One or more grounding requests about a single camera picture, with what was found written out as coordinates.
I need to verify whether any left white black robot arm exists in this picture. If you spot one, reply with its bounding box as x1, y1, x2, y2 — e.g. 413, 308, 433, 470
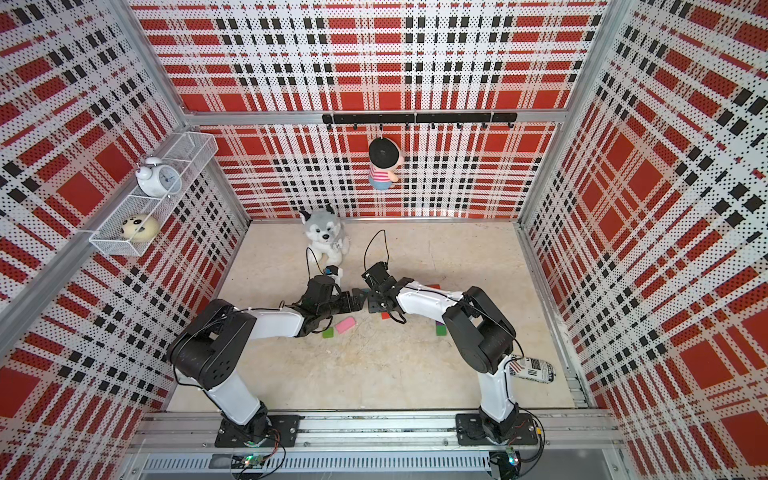
168, 275, 366, 435

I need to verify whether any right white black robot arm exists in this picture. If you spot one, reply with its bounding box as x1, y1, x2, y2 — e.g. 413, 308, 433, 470
362, 261, 517, 427

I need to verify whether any light pink block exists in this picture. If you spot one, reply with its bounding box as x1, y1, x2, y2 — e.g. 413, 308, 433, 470
335, 317, 357, 334

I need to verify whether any husky plush toy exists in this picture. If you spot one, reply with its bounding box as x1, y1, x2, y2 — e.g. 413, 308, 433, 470
299, 204, 350, 266

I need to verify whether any hanging doll with black hat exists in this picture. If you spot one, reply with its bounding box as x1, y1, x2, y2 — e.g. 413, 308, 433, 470
368, 137, 404, 191

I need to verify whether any striped flag pattern object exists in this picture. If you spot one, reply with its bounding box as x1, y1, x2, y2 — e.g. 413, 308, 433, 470
508, 357, 556, 384

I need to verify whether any left green circuit board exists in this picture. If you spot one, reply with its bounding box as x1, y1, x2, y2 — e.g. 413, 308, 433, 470
231, 453, 269, 470

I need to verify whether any cream panda ball toy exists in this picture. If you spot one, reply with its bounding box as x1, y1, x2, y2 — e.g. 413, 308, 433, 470
120, 214, 160, 243

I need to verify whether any white alarm clock on shelf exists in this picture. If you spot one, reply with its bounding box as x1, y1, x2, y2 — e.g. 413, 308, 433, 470
135, 157, 182, 198

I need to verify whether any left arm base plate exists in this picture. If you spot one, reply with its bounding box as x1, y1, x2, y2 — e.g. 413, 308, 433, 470
214, 414, 302, 448

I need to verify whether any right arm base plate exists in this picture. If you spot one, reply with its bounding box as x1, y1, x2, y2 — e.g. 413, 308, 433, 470
455, 413, 538, 446

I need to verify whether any black hook rail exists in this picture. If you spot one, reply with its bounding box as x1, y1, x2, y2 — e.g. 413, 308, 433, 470
321, 112, 519, 128

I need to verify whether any white wire wall shelf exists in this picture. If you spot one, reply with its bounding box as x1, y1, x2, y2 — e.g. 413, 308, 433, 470
89, 131, 218, 257

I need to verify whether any aluminium front rail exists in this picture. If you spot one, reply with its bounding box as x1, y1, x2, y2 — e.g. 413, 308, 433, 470
118, 409, 636, 479

